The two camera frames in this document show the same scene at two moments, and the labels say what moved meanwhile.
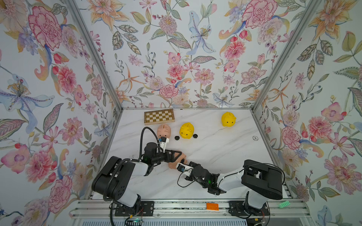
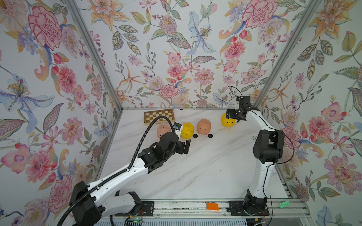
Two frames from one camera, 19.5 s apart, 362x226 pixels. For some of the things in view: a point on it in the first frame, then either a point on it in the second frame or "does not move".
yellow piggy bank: [186, 130] does not move
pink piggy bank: [172, 165] to [203, 126]
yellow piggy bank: [228, 119] does not move
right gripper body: [193, 173] to [234, 114]
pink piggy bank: [163, 130] does not move
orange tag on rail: [213, 206] does not move
